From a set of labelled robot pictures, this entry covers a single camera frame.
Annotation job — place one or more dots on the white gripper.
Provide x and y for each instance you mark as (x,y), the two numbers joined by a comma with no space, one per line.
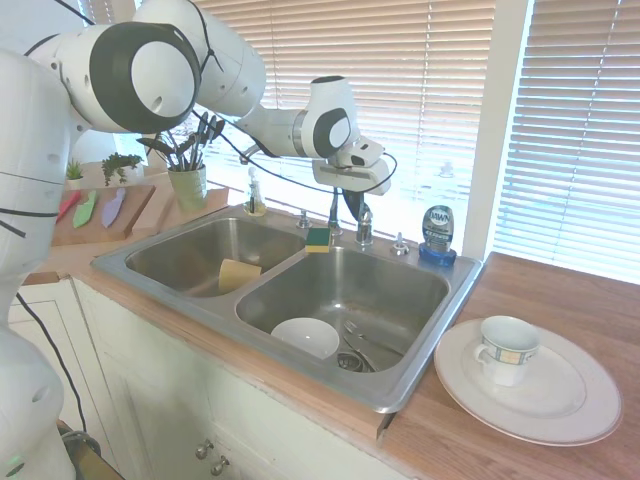
(350,177)

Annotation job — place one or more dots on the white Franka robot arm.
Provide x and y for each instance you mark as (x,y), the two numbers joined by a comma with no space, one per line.
(150,85)

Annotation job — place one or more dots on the chrome sink faucet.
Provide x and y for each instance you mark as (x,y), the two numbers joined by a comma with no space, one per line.
(334,217)

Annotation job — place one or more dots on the yellow green sponge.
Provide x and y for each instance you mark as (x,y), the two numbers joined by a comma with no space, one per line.
(318,241)

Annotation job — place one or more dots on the chrome soap dispenser pump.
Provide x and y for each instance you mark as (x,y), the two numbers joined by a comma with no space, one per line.
(302,221)

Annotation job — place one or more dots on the small chrome sink fitting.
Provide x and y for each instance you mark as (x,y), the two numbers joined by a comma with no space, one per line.
(401,246)

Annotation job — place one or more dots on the stainless steel double sink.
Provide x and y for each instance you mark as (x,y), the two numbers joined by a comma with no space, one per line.
(390,280)

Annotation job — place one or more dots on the blue Dawn dish soap bottle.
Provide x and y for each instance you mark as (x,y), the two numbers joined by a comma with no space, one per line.
(437,232)

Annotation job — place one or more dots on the small yellow holder tray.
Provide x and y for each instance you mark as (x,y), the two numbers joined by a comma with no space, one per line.
(256,210)

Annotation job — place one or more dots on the clear glass soap bottle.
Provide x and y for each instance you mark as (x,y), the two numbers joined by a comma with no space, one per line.
(255,192)

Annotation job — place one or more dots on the metal fork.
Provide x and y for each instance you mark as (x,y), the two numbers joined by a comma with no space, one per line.
(356,331)

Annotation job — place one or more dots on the wide white window blind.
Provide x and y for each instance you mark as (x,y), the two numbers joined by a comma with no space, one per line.
(375,75)

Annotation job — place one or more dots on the white bowl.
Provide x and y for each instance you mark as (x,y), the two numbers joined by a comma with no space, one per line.
(306,337)

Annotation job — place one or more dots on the black cooking utensil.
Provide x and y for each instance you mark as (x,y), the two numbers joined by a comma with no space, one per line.
(202,135)
(216,129)

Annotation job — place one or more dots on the round metal drain strainer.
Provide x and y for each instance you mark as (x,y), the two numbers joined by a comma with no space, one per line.
(354,362)

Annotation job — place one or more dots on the green utensil holder cup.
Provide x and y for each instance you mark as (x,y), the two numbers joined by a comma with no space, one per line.
(187,187)

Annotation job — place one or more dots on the black slotted spatula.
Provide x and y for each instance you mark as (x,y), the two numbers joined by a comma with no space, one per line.
(156,146)

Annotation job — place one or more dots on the wooden knife block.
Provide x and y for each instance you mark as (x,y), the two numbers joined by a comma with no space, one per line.
(135,210)

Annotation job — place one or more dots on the white patterned teacup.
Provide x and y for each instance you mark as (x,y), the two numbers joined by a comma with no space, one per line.
(507,357)

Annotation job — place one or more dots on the leafy potted plant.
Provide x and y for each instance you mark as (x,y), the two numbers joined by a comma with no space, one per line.
(120,165)

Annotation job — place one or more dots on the purple plastic knife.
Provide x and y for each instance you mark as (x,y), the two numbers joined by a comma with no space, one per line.
(114,207)

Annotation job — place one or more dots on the narrow white window blind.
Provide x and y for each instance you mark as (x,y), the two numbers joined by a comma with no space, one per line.
(585,125)

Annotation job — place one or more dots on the white kitchen cabinet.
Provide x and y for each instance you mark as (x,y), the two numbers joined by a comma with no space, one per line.
(175,380)

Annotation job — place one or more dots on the green plastic knife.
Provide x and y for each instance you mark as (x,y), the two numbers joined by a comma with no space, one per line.
(85,210)

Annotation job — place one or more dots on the small spiky potted plant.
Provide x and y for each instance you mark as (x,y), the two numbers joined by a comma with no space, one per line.
(74,172)

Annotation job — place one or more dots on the red plastic knife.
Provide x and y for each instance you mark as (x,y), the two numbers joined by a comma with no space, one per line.
(70,204)

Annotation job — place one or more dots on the metal cabinet knob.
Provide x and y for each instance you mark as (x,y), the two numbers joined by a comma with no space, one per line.
(219,466)
(203,450)

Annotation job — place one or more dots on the large white plate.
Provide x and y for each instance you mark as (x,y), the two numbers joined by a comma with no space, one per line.
(550,415)

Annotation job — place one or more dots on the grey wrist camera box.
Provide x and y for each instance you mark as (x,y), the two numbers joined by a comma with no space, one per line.
(362,152)

